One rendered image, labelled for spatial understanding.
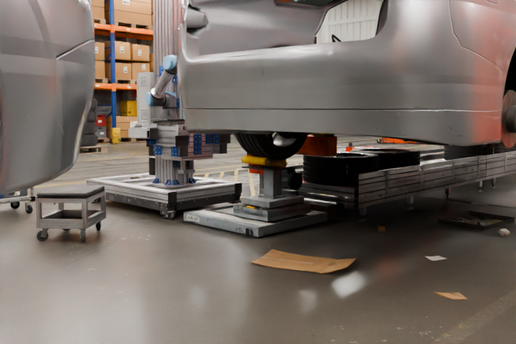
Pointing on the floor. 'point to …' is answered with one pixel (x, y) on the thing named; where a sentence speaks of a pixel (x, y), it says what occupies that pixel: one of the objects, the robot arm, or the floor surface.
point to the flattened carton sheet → (281, 259)
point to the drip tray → (477, 219)
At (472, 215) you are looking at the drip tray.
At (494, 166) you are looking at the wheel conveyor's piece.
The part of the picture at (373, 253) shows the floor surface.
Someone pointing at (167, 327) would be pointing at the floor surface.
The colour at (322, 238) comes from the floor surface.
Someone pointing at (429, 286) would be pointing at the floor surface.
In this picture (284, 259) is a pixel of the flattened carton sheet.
